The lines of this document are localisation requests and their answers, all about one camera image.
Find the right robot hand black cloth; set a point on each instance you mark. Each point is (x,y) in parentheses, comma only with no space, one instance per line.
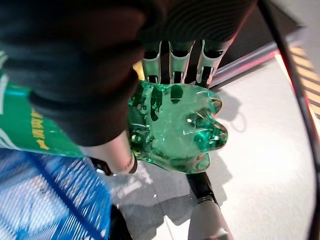
(82,62)

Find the green transparent plastic bottle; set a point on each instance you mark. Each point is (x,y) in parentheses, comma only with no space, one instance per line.
(172,125)

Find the blue mesh basket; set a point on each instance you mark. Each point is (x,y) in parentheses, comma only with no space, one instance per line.
(42,195)

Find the robot dark foot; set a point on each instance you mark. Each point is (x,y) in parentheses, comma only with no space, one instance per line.
(120,225)

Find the robot silver leg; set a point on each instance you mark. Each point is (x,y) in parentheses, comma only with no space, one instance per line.
(207,215)

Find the yellow black hazard tape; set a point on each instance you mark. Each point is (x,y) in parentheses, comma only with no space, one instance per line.
(308,75)

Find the dark platform with metal rail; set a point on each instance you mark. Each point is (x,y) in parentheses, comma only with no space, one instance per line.
(252,47)

